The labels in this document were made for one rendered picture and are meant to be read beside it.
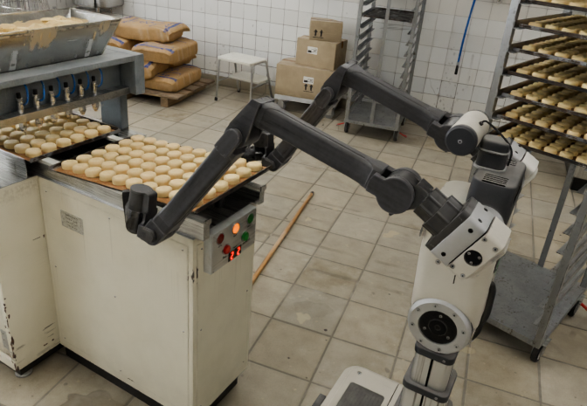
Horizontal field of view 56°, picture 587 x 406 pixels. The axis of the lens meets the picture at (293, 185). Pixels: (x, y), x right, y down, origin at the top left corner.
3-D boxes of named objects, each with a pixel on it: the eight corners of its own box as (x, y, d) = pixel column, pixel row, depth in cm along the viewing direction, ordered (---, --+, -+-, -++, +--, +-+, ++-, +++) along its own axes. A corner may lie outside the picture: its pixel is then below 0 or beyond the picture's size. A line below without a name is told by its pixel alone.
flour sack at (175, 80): (173, 95, 524) (173, 79, 517) (134, 88, 533) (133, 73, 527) (204, 79, 587) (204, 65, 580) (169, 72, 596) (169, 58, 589)
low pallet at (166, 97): (71, 89, 552) (70, 78, 547) (118, 72, 621) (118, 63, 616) (177, 109, 522) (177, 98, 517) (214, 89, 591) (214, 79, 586)
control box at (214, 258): (202, 271, 169) (203, 232, 163) (246, 239, 188) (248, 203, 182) (211, 275, 168) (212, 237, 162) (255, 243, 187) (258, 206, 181)
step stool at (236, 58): (273, 99, 574) (276, 56, 555) (251, 109, 538) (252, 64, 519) (238, 91, 593) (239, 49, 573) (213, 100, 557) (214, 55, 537)
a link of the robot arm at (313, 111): (335, 97, 162) (353, 86, 170) (321, 83, 162) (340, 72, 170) (269, 177, 192) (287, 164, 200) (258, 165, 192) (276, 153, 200)
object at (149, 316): (59, 359, 225) (31, 159, 186) (122, 315, 252) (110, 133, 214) (193, 442, 195) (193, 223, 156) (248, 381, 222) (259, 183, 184)
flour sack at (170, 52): (169, 67, 510) (169, 49, 503) (129, 61, 519) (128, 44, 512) (202, 53, 573) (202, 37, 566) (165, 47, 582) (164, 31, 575)
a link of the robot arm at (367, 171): (237, 88, 119) (258, 84, 128) (217, 142, 124) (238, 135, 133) (420, 189, 108) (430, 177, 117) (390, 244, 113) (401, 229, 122)
